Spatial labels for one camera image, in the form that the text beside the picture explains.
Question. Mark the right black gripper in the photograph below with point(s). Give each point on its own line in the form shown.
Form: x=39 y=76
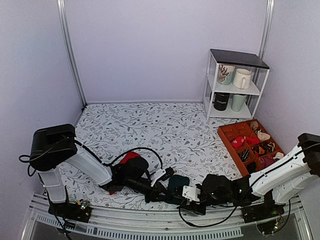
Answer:
x=193 y=208

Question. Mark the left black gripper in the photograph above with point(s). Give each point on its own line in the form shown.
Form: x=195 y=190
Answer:
x=154 y=196

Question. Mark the dark green reindeer sock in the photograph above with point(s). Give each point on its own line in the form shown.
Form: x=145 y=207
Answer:
x=175 y=181

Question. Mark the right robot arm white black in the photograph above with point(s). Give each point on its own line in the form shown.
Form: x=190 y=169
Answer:
x=279 y=181

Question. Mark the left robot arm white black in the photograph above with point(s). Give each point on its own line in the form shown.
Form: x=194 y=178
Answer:
x=54 y=145

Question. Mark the floral patterned table mat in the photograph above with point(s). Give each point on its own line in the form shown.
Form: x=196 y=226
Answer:
x=176 y=135

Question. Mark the red snowflake rolled sock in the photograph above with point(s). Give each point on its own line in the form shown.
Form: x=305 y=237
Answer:
x=238 y=142

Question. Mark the orange compartment organizer tray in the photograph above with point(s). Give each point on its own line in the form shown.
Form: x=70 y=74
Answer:
x=254 y=155

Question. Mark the beige rolled sock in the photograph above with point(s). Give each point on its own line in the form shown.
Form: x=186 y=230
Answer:
x=259 y=131

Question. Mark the black mug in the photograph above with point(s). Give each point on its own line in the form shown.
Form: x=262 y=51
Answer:
x=221 y=101

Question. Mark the pale green cup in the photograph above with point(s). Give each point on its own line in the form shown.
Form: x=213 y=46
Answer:
x=238 y=101

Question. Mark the white ribbed mug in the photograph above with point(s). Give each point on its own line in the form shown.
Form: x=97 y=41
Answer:
x=242 y=78

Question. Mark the floral ceramic mug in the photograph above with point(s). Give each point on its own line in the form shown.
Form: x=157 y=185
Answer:
x=225 y=74

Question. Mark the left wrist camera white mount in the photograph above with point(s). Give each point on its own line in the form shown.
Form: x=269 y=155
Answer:
x=161 y=175

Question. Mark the front aluminium rail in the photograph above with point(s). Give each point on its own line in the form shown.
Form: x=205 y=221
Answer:
x=218 y=224

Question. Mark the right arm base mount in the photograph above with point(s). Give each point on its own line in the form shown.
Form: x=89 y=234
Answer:
x=267 y=209

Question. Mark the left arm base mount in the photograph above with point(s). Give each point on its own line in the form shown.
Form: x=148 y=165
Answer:
x=79 y=211

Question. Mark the white wire shelf rack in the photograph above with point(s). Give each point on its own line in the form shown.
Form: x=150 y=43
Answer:
x=260 y=73

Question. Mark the left aluminium frame post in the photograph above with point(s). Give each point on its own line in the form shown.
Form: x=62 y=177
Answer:
x=62 y=13

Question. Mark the aluminium frame post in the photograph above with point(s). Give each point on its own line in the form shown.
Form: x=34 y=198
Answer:
x=270 y=4
x=62 y=13

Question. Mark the right aluminium frame post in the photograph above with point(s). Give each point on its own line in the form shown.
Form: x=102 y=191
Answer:
x=270 y=4

